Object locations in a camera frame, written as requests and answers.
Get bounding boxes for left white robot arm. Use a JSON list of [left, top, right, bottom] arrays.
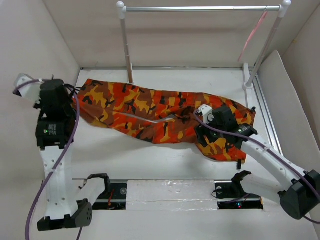
[[35, 79, 112, 232]]

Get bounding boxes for white clothes rack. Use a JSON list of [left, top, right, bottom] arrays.
[[116, 0, 292, 105]]

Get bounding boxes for pink clothes hanger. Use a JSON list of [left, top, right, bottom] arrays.
[[237, 10, 268, 62]]

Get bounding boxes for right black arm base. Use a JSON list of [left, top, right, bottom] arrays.
[[211, 180, 264, 210]]

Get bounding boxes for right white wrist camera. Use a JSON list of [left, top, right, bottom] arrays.
[[197, 104, 215, 124]]

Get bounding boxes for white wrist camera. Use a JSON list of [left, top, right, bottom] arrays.
[[197, 104, 215, 124], [13, 73, 43, 103]]

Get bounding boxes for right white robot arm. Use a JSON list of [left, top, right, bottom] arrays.
[[193, 104, 320, 220]]

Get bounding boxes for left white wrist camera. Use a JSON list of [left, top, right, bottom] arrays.
[[13, 73, 43, 103]]

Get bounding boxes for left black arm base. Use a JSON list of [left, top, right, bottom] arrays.
[[92, 180, 128, 211]]

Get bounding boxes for orange camouflage trousers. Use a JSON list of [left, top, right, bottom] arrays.
[[77, 79, 256, 163]]

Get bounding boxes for aluminium side rail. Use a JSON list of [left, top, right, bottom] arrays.
[[253, 75, 283, 155]]

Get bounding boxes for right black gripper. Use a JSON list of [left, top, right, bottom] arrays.
[[194, 113, 227, 147]]

